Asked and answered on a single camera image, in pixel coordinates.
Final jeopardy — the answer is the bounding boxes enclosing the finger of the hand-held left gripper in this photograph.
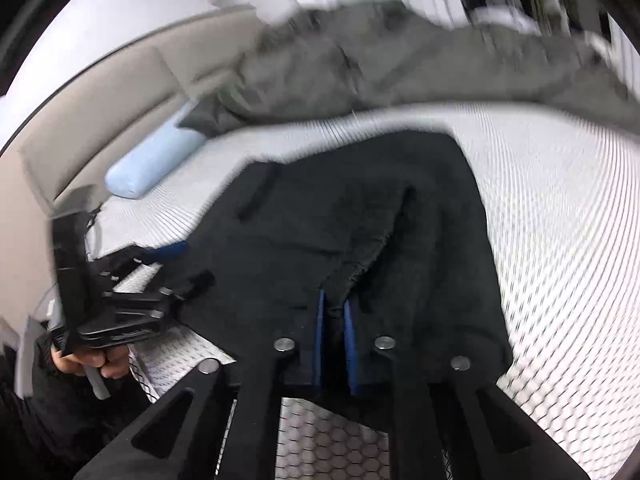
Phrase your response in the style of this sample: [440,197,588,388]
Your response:
[102,269,217,313]
[97,240,191,273]

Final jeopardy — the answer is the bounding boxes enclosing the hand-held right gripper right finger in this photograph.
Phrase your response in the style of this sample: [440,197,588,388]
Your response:
[342,300,592,480]

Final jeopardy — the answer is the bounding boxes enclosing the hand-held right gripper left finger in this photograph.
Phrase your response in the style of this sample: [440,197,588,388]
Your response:
[72,287,328,480]

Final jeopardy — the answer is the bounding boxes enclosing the black pants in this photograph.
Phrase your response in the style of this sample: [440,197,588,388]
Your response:
[175,129,515,433]

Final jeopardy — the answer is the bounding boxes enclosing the person's left forearm black sleeve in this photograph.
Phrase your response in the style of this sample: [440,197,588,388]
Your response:
[0,330,153,480]

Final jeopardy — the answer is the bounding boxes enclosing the person's left hand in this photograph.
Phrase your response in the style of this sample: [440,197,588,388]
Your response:
[49,342,133,381]

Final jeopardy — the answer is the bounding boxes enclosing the light blue pillow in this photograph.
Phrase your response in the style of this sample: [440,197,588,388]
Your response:
[105,102,208,200]

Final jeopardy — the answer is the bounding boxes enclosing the beige padded headboard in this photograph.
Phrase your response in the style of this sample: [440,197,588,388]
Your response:
[0,5,261,321]

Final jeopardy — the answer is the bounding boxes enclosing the dark grey duvet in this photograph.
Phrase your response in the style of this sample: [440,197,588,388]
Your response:
[177,0,640,133]

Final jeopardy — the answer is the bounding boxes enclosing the clothes on rack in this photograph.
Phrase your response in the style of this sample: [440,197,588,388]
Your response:
[470,5,543,36]

